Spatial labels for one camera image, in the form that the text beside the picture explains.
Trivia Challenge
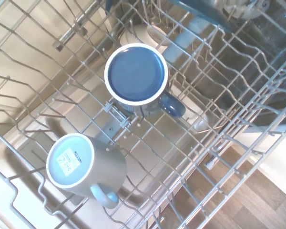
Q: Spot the white cabinet with bar handle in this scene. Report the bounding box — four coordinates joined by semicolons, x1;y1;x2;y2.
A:
0;0;124;146

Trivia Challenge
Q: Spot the grey wire mug rack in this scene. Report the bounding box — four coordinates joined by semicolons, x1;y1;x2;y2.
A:
0;0;286;229

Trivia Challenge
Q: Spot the white ceramic bowl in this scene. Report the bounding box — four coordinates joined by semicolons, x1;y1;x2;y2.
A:
120;23;170;56

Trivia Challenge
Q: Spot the dishwasher tub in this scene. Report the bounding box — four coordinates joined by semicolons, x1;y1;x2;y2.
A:
200;0;286;127

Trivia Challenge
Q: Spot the stainless dishwasher door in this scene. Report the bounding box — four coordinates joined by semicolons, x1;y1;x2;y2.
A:
0;114;182;229

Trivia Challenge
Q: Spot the white cabinet with drawer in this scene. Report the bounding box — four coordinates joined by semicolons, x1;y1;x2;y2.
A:
239;130;286;176

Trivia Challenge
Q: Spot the chrome cabinet bar handle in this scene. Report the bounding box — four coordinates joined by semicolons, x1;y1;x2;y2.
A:
53;11;92;52

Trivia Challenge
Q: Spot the dark blue ceramic mug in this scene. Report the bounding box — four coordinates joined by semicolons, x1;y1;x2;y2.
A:
104;43;186;118

